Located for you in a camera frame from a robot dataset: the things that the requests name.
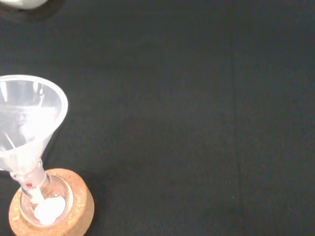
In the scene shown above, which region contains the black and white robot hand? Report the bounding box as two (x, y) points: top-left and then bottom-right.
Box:
(0, 0), (48, 10)

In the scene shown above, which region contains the clear plastic funnel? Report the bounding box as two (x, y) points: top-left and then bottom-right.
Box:
(0, 74), (69, 183)

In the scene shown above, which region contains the black cloth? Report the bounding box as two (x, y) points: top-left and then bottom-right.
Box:
(0, 0), (315, 236)

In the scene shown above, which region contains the round-bottom flask with white powder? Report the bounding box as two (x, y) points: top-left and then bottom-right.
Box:
(9, 169), (74, 227)

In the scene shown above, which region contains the cork ring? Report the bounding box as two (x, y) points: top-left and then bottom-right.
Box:
(8, 168), (95, 236)

